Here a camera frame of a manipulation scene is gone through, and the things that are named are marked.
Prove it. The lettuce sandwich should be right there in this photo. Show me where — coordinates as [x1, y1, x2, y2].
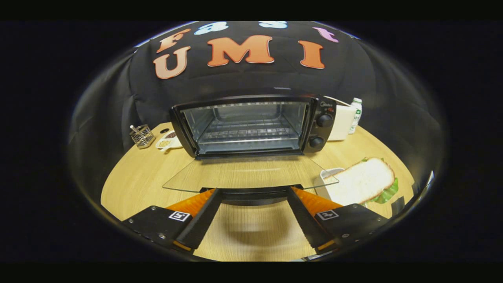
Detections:
[325, 157, 399, 207]

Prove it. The white bread toaster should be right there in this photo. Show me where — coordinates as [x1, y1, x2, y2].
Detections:
[327, 103, 356, 142]

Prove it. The white plastic tray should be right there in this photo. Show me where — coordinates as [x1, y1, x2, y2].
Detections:
[313, 167, 346, 199]

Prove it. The black toaster oven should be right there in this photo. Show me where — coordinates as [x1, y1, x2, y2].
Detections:
[162, 94, 339, 206]

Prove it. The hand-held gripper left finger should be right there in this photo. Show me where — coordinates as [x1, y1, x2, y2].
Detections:
[122, 188, 223, 252]

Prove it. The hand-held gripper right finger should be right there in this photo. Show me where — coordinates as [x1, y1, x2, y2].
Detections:
[286, 187, 390, 254]

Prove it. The wire mesh utensil holder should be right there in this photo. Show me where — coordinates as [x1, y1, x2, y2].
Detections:
[129, 124, 155, 149]

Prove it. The white divided condiment dish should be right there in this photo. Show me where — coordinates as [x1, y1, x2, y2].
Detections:
[156, 130, 184, 153]

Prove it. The white bottle green label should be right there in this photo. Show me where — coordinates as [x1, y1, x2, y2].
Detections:
[348, 97, 363, 135]

